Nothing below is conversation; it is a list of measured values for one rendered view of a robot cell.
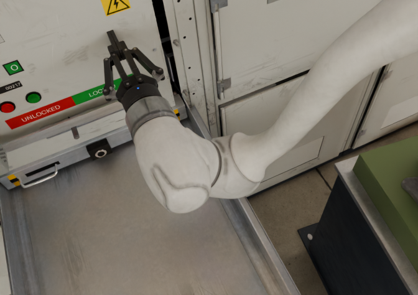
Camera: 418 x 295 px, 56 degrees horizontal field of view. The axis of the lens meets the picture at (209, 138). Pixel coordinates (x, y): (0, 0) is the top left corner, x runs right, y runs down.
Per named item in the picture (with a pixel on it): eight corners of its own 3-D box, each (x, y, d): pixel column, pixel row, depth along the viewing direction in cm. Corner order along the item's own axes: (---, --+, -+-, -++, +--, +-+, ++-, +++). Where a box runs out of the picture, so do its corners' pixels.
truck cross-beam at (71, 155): (187, 117, 119) (185, 104, 114) (8, 190, 109) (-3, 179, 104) (181, 106, 121) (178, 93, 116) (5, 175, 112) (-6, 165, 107)
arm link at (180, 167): (117, 147, 69) (170, 159, 79) (145, 222, 61) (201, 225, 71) (154, 105, 65) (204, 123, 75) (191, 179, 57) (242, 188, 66)
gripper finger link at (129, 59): (137, 82, 76) (143, 79, 76) (121, 46, 82) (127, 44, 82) (141, 96, 79) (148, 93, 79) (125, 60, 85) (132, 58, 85)
